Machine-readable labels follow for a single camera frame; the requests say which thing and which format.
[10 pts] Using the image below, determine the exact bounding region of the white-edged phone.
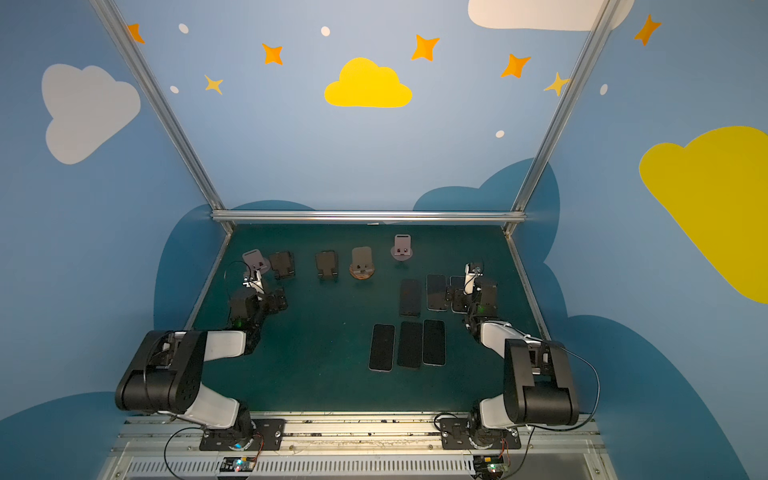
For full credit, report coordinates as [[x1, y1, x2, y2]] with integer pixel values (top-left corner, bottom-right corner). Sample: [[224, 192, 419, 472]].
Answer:
[[448, 276, 469, 314]]

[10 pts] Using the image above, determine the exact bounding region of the black folding phone stand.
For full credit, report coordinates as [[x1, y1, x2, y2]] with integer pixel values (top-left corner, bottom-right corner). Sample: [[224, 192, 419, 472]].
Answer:
[[268, 250, 295, 280]]

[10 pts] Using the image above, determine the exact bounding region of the grey round stand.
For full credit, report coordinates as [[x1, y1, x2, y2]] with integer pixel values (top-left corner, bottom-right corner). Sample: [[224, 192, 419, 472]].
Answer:
[[391, 234, 413, 262], [241, 249, 271, 274]]

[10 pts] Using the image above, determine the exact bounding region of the light blue phone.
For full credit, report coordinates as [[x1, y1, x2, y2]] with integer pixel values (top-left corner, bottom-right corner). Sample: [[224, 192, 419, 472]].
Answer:
[[422, 320, 446, 366]]

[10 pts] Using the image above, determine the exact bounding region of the dark phone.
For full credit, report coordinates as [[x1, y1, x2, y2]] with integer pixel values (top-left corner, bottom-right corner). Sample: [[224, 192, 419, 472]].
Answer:
[[397, 321, 423, 369], [399, 279, 422, 317]]

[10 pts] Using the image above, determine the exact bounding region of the pink-edged phone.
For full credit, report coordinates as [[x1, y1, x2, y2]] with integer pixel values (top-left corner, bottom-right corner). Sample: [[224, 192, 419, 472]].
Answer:
[[368, 324, 396, 372]]

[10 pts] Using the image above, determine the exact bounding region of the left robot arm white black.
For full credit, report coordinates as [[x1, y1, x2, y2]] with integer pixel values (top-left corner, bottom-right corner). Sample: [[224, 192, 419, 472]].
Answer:
[[115, 287, 288, 450]]

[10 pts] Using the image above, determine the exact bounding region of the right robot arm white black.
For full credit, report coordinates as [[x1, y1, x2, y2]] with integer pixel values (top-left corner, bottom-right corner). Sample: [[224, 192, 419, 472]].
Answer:
[[448, 275, 580, 439]]

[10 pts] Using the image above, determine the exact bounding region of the black stand back left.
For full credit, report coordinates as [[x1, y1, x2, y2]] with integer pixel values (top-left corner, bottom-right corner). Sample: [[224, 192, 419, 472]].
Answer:
[[315, 250, 338, 281]]

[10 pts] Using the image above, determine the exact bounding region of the round wooden phone stand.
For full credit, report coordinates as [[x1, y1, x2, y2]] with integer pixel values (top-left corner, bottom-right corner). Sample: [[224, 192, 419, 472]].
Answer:
[[349, 246, 375, 280]]

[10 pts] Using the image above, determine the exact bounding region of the right controller board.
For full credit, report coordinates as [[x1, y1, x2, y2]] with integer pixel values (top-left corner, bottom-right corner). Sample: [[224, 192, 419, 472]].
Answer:
[[471, 456, 508, 480]]

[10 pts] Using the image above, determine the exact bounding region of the controller board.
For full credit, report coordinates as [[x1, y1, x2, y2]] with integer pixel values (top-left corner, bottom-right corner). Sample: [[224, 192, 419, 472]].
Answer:
[[219, 457, 257, 474], [471, 456, 508, 480]]

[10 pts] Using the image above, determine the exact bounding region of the left controller board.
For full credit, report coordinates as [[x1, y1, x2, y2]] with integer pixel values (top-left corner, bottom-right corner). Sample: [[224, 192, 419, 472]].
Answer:
[[219, 457, 257, 474]]

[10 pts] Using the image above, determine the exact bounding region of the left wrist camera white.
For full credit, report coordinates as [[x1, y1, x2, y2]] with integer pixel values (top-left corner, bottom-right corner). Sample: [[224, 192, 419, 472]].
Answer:
[[242, 270, 266, 296]]

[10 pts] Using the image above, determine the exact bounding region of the horizontal aluminium frame bar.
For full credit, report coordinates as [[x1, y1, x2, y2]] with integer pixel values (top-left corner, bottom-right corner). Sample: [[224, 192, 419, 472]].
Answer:
[[211, 210, 526, 224]]

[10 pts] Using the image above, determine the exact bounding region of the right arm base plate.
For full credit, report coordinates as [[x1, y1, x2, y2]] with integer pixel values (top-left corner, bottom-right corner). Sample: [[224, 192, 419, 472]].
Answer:
[[433, 415, 522, 450]]

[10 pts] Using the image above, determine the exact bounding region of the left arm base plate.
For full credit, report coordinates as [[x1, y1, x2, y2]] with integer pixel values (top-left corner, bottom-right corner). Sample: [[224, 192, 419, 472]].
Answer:
[[199, 418, 286, 452]]

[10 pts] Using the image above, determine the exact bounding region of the aluminium mounting rail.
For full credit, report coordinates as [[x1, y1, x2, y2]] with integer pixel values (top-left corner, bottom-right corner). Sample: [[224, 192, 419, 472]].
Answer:
[[98, 412, 617, 479]]

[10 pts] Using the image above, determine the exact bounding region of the left aluminium frame post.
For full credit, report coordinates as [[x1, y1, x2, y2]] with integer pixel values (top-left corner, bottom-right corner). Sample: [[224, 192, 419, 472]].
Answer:
[[90, 0, 225, 214]]

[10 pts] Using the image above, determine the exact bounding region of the aluminium frame post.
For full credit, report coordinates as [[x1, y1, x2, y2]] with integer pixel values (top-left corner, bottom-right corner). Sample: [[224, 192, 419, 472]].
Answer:
[[90, 0, 225, 214], [503, 0, 621, 240]]

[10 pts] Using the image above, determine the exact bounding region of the right aluminium frame post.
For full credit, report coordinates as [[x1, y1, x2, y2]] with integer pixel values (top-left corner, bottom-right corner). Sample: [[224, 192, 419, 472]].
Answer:
[[503, 0, 621, 240]]

